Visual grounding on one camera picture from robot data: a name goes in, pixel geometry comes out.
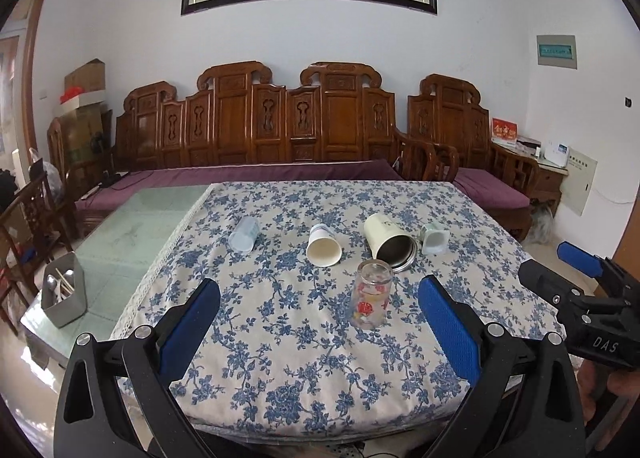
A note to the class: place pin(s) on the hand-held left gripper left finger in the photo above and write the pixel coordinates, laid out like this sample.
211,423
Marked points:
190,328

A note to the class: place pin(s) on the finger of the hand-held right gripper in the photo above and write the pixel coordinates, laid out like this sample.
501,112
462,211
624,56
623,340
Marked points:
580,257
545,280

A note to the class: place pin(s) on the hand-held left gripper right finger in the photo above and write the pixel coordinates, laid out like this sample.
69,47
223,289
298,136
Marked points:
450,333

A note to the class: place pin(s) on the clear printed glass cup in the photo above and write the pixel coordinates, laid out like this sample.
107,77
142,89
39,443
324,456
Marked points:
371,295

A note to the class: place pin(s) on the small pale green cup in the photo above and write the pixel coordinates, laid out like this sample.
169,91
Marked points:
433,239

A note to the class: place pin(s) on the light blue plastic cup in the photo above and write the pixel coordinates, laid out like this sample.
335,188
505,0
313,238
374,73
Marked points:
243,236

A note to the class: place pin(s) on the cream steel-lined cup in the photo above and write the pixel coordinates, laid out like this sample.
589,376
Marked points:
387,240

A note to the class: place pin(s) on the white paper cup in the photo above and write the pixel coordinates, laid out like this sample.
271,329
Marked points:
323,247

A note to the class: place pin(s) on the wooden side table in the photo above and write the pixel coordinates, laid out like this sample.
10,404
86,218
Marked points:
545,180

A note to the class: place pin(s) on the purple armchair cushion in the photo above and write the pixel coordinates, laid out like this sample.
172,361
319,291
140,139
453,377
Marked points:
492,188

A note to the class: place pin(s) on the blue floral tablecloth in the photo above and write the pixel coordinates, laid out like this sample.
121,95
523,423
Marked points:
300,338

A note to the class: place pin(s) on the green glass-top table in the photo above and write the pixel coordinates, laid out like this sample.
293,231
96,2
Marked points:
125,238

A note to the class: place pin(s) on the grey utensil holder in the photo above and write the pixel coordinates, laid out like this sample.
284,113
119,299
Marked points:
67,305

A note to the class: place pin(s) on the wooden chopsticks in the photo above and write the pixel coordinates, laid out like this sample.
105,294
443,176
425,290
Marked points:
64,280

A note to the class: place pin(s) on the metal spoon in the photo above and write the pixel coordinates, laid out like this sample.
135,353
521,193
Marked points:
51,283

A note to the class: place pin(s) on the red desk calendar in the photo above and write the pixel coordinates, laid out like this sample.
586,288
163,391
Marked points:
504,130

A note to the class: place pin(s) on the long purple sofa cushion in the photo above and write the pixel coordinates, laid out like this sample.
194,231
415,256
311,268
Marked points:
240,176

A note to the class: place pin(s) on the carved wooden armchair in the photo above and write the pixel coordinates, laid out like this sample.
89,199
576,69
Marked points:
457,122

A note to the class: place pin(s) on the wooden chair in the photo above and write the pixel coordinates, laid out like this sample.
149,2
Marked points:
32,223

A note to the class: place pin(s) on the clear plastic bag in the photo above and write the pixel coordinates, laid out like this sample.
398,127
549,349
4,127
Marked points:
49,172

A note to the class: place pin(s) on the carved wooden sofa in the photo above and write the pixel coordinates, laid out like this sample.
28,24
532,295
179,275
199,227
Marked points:
260,127

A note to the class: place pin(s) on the large cardboard box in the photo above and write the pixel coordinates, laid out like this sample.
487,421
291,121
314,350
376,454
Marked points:
85,135

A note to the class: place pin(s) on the white flat box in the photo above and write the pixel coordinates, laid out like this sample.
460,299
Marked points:
82,102

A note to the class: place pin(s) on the small cardboard box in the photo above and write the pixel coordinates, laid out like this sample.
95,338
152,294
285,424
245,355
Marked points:
86,77

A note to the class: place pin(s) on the beige wall panel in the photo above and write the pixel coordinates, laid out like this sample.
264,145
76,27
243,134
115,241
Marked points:
580,182

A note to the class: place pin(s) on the wall electrical box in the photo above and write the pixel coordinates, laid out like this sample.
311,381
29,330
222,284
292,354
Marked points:
556,51

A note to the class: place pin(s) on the wooden door frame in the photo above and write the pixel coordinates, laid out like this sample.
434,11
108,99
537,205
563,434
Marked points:
31,77

